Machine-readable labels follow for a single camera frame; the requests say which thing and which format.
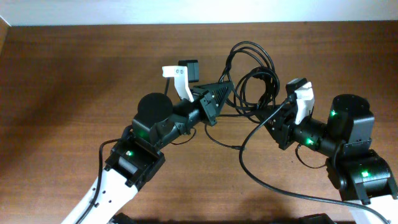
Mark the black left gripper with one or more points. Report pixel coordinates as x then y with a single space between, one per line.
209 107

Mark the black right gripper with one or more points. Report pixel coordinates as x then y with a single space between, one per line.
283 130

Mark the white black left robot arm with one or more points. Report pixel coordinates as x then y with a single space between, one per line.
136 156

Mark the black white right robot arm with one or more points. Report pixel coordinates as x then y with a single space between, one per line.
363 178

